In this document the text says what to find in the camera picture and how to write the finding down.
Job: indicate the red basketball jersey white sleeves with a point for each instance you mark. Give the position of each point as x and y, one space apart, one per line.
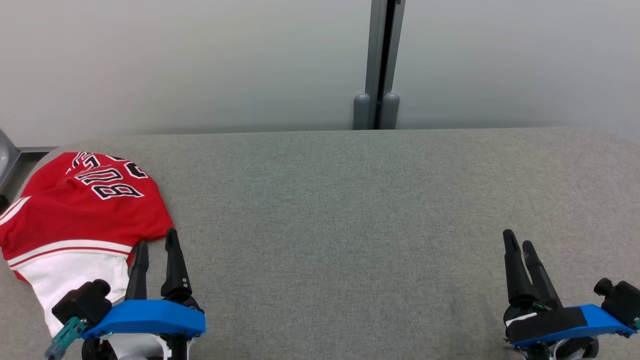
90 220

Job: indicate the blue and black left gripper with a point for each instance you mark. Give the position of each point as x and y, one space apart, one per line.
150 317

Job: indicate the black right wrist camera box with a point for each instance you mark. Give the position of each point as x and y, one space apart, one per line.
622 300

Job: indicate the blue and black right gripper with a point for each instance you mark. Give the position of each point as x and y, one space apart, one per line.
555 322

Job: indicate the grey partition post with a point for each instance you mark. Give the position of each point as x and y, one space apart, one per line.
380 60

